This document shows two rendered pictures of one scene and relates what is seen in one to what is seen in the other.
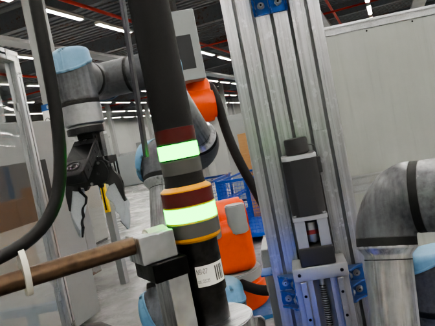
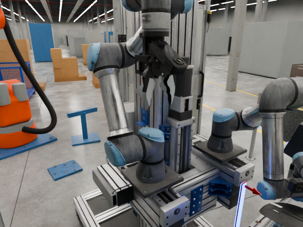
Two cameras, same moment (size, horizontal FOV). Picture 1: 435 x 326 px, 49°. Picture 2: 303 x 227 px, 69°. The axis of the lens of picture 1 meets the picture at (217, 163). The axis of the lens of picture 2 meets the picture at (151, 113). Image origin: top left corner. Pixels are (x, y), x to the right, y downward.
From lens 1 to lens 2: 0.83 m
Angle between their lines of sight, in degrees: 44
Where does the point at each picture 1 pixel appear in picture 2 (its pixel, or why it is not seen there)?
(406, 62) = not seen: hidden behind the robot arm
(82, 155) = (173, 53)
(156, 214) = (112, 93)
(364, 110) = not seen: hidden behind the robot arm
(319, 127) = (187, 52)
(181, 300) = not seen: outside the picture
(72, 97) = (165, 6)
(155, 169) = (108, 63)
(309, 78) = (188, 26)
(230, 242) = (16, 106)
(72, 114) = (162, 19)
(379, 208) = (283, 97)
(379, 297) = (277, 133)
